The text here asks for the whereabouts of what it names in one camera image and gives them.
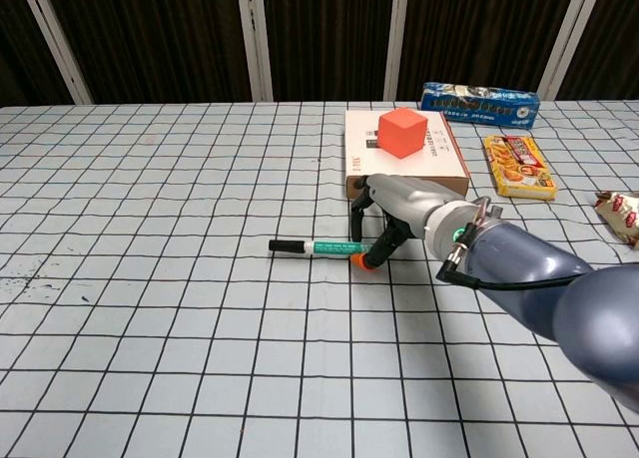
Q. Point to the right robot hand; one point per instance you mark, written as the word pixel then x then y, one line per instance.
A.
pixel 404 198

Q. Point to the green white marker body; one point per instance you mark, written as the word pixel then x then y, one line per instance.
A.
pixel 332 249

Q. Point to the black marker cap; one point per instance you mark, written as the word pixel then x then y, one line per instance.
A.
pixel 286 246

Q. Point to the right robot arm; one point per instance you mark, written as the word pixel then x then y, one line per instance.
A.
pixel 524 258

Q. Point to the orange cube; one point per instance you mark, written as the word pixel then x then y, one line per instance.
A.
pixel 399 134

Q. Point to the white flat cardboard box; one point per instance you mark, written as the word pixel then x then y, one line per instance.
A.
pixel 359 148

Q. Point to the yellow snack package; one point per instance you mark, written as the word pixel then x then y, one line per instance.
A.
pixel 519 168

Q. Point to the blue snack package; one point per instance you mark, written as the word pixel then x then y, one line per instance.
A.
pixel 479 104

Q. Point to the gold foil snack package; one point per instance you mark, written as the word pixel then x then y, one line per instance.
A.
pixel 621 213

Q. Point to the white metal frame post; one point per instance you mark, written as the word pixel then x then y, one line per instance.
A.
pixel 55 41
pixel 397 39
pixel 254 39
pixel 566 39

